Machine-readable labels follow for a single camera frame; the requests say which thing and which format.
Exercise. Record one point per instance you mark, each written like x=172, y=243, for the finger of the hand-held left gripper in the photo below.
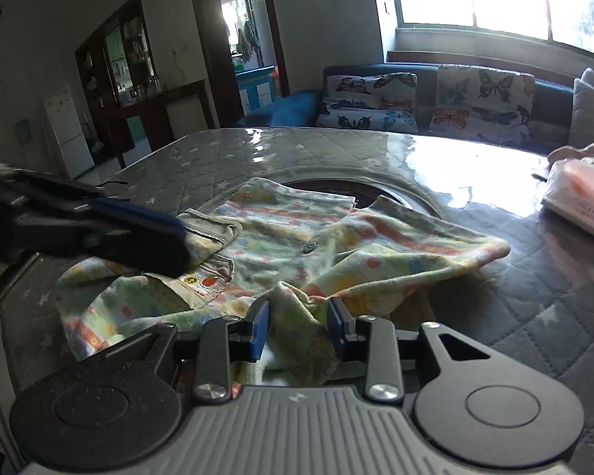
x=128, y=242
x=64, y=188

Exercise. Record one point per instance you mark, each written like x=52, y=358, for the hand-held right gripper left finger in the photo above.
x=260, y=329

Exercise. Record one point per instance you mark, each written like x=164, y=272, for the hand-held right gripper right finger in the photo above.
x=337, y=329

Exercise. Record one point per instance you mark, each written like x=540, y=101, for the patterned pale green children's shirt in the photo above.
x=287, y=237

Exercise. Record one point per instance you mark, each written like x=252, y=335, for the hanging clothes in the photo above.
x=250, y=37

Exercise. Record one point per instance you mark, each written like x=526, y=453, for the white refrigerator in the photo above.
x=67, y=133

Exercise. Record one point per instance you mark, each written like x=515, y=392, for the dark wooden display cabinet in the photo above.
x=128, y=74

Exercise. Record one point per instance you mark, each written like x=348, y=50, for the teal and white cabinet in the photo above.
x=255, y=89

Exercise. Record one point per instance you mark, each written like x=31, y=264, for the blue sofa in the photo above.
x=282, y=106

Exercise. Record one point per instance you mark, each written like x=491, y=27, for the butterfly print cushion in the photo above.
x=482, y=104
x=369, y=104

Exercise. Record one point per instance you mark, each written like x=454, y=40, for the pink tissue pack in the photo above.
x=581, y=193

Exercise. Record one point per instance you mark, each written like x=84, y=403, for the beige crumpled cloth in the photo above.
x=569, y=151

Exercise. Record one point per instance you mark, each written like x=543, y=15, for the plain grey cushion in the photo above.
x=591, y=114

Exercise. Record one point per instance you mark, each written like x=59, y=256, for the dark wooden door frame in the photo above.
x=203, y=34

